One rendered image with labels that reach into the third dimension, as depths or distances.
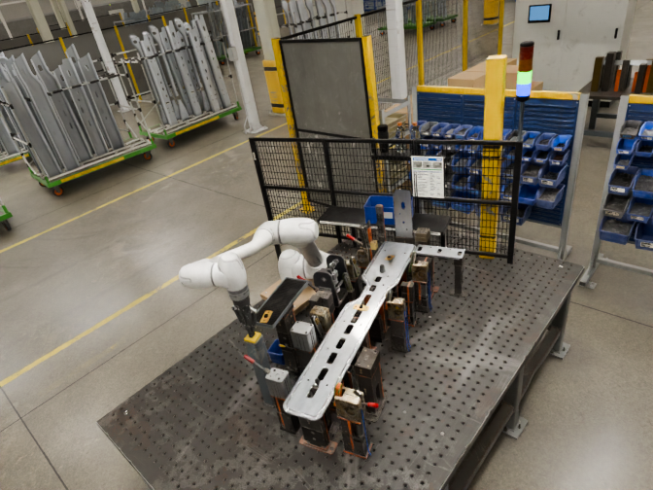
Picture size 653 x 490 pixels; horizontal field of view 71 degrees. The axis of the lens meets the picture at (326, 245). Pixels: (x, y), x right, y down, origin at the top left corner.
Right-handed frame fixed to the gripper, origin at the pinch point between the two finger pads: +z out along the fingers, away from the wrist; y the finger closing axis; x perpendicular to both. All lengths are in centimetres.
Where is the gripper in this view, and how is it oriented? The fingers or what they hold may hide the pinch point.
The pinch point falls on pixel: (250, 330)
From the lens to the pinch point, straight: 216.7
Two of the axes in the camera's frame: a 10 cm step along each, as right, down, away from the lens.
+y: 8.9, 1.1, -4.3
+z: 1.4, 8.4, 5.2
